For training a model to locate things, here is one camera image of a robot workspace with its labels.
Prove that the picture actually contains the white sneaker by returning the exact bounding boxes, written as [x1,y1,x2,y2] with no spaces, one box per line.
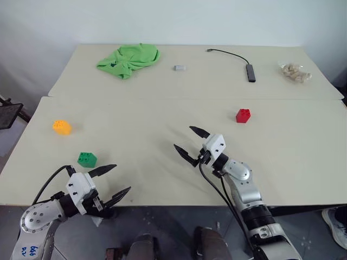
[321,207,347,243]

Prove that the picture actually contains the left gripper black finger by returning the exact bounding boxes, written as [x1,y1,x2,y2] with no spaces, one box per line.
[101,186,132,210]
[88,164,118,179]

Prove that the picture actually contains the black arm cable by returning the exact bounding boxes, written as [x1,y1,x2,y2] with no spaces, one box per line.
[31,164,77,206]
[198,159,259,260]

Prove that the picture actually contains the black metal stand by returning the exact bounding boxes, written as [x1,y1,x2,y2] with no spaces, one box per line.
[0,94,31,131]

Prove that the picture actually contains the black USB hub with cable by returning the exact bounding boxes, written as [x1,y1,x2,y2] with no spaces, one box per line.
[206,48,258,83]

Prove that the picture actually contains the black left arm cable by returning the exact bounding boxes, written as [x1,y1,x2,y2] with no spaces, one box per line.
[31,164,77,206]

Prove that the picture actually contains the small brown object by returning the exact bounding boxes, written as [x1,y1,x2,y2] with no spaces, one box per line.
[105,247,123,260]

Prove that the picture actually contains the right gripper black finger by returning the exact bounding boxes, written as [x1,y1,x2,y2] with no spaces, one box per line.
[173,144,197,165]
[189,125,211,140]

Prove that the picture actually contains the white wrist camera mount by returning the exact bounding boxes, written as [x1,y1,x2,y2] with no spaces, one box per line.
[65,172,97,215]
[201,133,227,164]

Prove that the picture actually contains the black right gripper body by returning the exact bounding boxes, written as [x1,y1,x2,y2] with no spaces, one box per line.
[190,148,214,167]

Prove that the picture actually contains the dark rounded shape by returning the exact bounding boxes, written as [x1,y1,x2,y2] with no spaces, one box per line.
[192,226,232,260]
[126,232,160,260]

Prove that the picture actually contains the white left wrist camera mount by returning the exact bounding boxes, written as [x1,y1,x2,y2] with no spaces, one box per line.
[65,172,97,215]

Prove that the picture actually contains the orange toy brick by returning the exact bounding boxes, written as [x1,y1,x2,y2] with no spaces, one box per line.
[52,119,73,137]

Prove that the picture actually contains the green toy brick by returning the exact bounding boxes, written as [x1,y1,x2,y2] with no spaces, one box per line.
[77,151,98,169]

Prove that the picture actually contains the clear bag of nuts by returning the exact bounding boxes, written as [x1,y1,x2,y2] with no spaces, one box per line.
[277,61,313,85]

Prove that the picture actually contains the red toy brick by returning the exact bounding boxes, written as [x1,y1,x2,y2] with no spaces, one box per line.
[235,108,252,125]

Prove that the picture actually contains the crumpled green cloth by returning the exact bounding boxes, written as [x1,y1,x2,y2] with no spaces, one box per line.
[96,43,162,81]

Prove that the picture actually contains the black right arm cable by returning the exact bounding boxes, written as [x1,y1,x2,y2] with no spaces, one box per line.
[198,159,259,260]

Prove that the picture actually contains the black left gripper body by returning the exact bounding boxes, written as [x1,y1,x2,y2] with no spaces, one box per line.
[82,195,115,219]

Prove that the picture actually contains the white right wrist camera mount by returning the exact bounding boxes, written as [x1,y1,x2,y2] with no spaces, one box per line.
[201,133,227,164]

